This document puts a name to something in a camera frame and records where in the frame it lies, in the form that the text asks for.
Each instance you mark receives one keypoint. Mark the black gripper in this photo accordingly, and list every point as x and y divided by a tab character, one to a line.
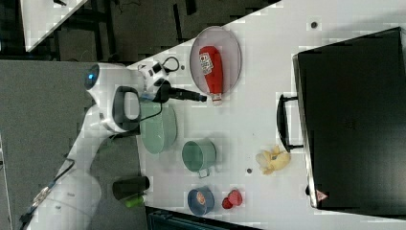
165	91

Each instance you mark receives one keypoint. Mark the red ketchup bottle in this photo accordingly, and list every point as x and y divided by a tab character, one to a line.
211	65

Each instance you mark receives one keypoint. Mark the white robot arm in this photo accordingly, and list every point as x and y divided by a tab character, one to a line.
71	199

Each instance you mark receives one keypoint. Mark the pink round plate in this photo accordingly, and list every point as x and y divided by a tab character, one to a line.
227	45

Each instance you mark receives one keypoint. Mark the green perforated colander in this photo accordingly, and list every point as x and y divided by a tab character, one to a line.
158	128

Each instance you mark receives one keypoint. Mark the green metal cup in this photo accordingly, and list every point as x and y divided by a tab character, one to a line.
198	156

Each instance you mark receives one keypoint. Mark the orange slice toy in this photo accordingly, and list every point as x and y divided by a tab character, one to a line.
200	198

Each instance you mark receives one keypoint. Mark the blue bowl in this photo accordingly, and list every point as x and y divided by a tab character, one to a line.
197	208

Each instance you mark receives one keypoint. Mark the yellow banana toy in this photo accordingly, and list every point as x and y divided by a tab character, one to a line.
273	160

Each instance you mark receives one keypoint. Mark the green spatula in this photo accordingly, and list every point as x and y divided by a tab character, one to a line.
134	201

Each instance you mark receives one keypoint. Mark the large red strawberry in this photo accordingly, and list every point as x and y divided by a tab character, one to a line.
235	197

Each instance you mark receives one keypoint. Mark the small red strawberry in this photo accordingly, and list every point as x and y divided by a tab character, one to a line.
226	204

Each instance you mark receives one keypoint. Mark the black toaster oven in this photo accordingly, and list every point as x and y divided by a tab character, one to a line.
351	97

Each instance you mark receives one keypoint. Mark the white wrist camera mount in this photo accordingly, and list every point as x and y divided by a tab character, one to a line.
155	73

